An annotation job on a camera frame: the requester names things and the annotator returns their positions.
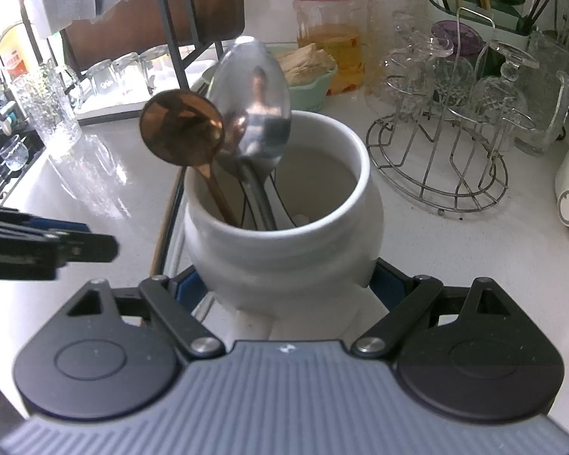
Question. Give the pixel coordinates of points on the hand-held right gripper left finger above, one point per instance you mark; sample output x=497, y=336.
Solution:
x=189, y=289

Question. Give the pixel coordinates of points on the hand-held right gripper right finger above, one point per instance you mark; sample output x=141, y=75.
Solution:
x=385, y=286

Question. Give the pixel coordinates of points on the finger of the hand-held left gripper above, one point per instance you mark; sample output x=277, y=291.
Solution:
x=90, y=249
x=61, y=226

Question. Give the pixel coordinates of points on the white ceramic jar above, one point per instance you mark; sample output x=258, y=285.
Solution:
x=284, y=256

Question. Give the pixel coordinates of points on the white spoon with black edge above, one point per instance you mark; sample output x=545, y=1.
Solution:
x=280, y=208

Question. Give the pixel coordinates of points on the rose gold spoon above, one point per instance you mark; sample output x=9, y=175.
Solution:
x=180, y=128

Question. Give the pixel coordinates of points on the large silver spoon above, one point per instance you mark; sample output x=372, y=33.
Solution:
x=256, y=104

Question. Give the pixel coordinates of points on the black sink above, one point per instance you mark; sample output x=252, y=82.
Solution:
x=0, y=185

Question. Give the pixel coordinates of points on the small crystal glass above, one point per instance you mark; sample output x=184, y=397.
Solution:
x=14, y=154

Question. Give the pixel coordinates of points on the textured glass mug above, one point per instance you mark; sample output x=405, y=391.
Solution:
x=47, y=113

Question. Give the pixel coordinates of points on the white drip tray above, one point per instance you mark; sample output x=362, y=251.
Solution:
x=123, y=105

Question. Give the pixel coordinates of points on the small clear glass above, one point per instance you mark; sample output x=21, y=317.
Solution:
x=127, y=73
x=99, y=80
x=155, y=68

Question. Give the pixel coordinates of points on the orange label detergent bottle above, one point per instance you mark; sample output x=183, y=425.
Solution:
x=16, y=61

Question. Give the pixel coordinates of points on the green bowl with food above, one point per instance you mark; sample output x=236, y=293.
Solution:
x=313, y=97

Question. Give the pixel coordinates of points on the cut crystal glass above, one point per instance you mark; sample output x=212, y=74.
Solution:
x=453, y=85

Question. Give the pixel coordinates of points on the crystal stem glass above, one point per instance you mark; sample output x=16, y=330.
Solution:
x=502, y=99

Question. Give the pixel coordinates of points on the dried bean curd sticks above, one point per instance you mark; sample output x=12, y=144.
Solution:
x=308, y=66

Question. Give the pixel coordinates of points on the clear glass cup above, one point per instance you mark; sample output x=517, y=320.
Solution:
x=412, y=52

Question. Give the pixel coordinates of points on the red-lid plastic jar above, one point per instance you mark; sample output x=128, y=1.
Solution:
x=329, y=57

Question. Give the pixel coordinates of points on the textured glass pitcher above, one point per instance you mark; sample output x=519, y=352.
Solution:
x=545, y=85

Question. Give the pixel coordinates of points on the tall clear glass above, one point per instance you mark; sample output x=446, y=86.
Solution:
x=381, y=28

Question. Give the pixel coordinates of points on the purple glass cup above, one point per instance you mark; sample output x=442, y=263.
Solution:
x=457, y=38

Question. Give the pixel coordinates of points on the brown wooden cutting board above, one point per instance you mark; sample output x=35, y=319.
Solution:
x=208, y=4

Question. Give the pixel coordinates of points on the green chopstick holder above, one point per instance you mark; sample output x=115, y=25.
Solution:
x=502, y=21

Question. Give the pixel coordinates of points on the black dish rack frame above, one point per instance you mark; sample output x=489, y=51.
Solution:
x=168, y=33

